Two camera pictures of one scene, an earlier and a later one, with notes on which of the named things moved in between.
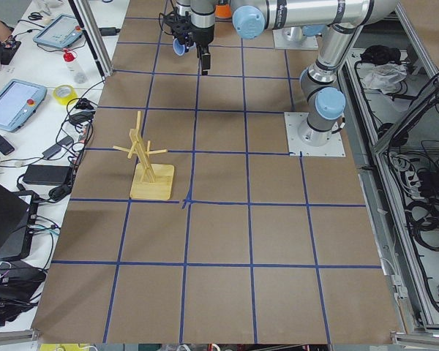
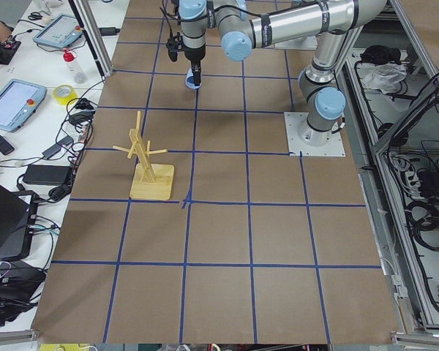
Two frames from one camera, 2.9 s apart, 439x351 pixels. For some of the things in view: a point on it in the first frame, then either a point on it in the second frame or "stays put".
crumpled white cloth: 384,76 stays put
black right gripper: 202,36 -> 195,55
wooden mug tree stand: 150,180 stays put
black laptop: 9,219 stays put
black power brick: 47,175 stays put
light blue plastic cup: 179,48 -> 189,80
